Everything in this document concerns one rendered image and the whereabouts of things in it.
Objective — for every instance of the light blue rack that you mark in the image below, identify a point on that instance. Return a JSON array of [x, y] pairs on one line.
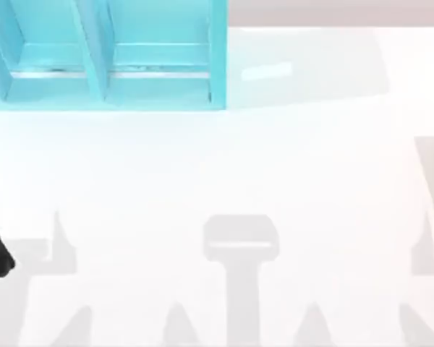
[[159, 90]]

